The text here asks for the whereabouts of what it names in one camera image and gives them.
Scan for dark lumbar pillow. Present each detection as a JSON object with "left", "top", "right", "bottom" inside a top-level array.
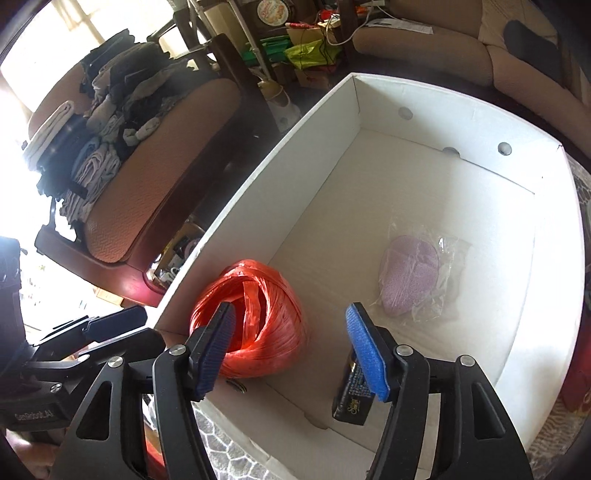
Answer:
[{"left": 503, "top": 21, "right": 564, "bottom": 86}]

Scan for yellow-green plastic bag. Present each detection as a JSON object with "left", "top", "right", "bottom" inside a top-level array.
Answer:
[{"left": 284, "top": 39, "right": 340, "bottom": 70}]

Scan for brown sofa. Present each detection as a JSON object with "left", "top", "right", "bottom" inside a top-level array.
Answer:
[{"left": 339, "top": 0, "right": 591, "bottom": 100}]

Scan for purple pad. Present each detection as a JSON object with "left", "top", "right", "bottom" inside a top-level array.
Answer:
[{"left": 376, "top": 222, "right": 472, "bottom": 324}]

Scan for wooden armchair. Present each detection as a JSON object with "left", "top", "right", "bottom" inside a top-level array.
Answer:
[{"left": 28, "top": 32, "right": 278, "bottom": 308}]

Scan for pile of clothes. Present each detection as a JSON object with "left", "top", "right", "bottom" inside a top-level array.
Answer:
[{"left": 23, "top": 28, "right": 192, "bottom": 232}]

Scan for white papers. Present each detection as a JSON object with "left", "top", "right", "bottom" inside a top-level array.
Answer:
[{"left": 367, "top": 17, "right": 435, "bottom": 34}]

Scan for beige cushion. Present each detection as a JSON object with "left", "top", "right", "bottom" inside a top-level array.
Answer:
[{"left": 478, "top": 0, "right": 578, "bottom": 51}]

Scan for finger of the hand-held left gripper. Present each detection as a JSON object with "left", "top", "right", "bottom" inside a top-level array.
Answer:
[
  {"left": 85, "top": 305, "right": 148, "bottom": 344},
  {"left": 81, "top": 327, "right": 166, "bottom": 366}
]

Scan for red twine ball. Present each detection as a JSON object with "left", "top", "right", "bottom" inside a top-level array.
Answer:
[{"left": 189, "top": 259, "right": 309, "bottom": 379}]

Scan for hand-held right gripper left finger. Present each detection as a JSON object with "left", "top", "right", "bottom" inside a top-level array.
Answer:
[{"left": 48, "top": 302, "right": 237, "bottom": 480}]

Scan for cardboard box of clutter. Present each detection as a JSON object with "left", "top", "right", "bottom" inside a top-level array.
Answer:
[{"left": 152, "top": 222, "right": 204, "bottom": 284}]

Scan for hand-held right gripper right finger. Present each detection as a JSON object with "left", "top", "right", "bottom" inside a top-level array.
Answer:
[{"left": 345, "top": 302, "right": 546, "bottom": 480}]

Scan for round cookie tin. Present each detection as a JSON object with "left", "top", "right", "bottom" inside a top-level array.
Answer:
[{"left": 256, "top": 0, "right": 289, "bottom": 26}]

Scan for white cardboard box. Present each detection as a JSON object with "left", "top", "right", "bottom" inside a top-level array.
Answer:
[{"left": 152, "top": 71, "right": 587, "bottom": 480}]

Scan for white steam mop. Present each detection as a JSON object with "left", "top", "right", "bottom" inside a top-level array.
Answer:
[{"left": 256, "top": 78, "right": 301, "bottom": 134}]

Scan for small black box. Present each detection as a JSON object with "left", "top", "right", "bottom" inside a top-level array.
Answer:
[{"left": 331, "top": 346, "right": 377, "bottom": 423}]

